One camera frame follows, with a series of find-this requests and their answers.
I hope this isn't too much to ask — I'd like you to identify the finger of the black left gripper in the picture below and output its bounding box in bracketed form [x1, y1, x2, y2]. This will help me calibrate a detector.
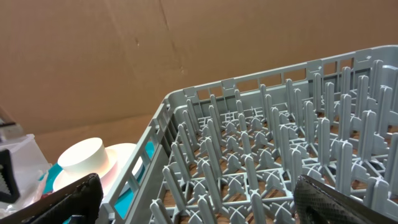
[1, 149, 20, 203]

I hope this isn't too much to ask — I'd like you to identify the teal plastic tray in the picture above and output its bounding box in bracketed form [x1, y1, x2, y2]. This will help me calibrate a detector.
[42, 141, 154, 216]

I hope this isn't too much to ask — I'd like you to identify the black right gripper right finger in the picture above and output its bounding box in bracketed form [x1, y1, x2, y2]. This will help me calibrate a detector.
[294, 175, 397, 224]

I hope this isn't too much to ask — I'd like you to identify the clear plastic bin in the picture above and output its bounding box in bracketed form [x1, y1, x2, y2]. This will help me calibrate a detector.
[1, 134, 51, 218]

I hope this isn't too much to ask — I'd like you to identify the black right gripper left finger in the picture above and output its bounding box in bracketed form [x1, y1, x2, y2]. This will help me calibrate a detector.
[1, 173, 103, 224]

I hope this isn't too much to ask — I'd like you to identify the white paper cup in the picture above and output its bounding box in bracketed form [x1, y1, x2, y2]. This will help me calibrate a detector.
[57, 138, 109, 175]

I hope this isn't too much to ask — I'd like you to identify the grey dishwasher rack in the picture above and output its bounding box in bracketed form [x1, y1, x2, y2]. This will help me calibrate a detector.
[98, 45, 397, 223]

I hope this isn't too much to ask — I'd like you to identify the pink plate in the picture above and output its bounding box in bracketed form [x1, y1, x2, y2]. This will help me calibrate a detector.
[52, 143, 136, 196]

